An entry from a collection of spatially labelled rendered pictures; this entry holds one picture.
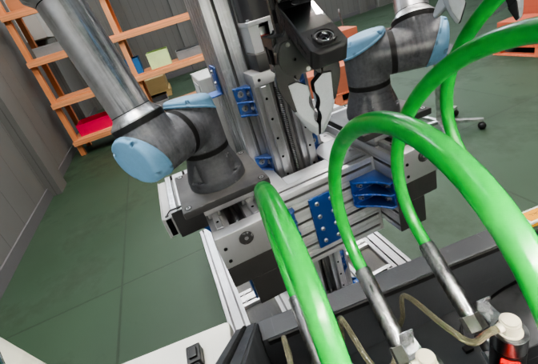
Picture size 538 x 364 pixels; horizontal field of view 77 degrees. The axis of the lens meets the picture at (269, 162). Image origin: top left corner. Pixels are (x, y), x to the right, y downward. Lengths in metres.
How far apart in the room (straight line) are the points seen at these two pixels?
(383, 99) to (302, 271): 0.85
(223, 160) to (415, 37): 0.57
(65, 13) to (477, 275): 0.88
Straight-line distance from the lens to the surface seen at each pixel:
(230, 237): 0.77
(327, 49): 0.39
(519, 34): 0.24
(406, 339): 0.37
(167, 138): 0.72
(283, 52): 0.46
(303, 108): 0.48
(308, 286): 0.17
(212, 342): 0.61
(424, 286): 0.67
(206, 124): 0.80
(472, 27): 0.39
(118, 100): 0.73
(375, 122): 0.21
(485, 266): 0.73
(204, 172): 0.84
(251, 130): 1.06
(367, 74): 0.96
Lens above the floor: 1.43
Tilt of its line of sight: 26 degrees down
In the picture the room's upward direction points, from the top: 17 degrees counter-clockwise
